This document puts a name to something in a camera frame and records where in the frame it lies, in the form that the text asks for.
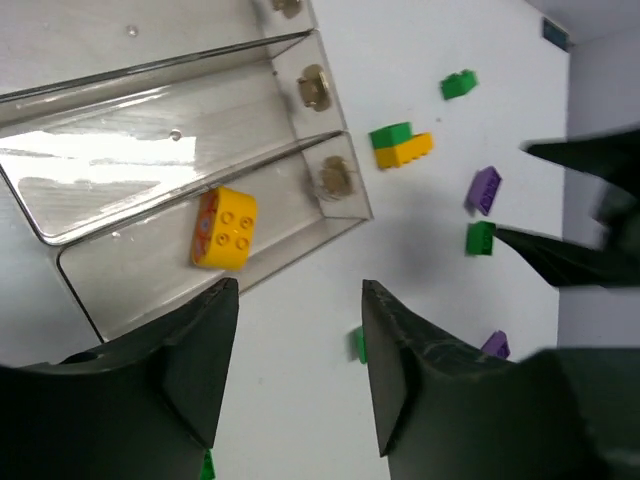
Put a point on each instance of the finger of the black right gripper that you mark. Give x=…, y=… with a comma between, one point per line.
x=566, y=264
x=612, y=156

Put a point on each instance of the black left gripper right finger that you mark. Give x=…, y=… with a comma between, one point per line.
x=444, y=409

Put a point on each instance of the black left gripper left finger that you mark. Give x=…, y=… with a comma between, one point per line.
x=145, y=405

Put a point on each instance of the purple lego brick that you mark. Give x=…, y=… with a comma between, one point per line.
x=497, y=345
x=483, y=189

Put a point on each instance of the yellow long lego brick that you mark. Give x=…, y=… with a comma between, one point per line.
x=396, y=156

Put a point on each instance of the yellow patterned lego brick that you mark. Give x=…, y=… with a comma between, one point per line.
x=224, y=229

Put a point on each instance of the green small lego brick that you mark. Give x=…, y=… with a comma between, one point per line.
x=391, y=135

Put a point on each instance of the blue label sticker right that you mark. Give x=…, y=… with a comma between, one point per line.
x=555, y=35

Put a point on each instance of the clear tiered plastic organizer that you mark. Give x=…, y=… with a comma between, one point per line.
x=117, y=117

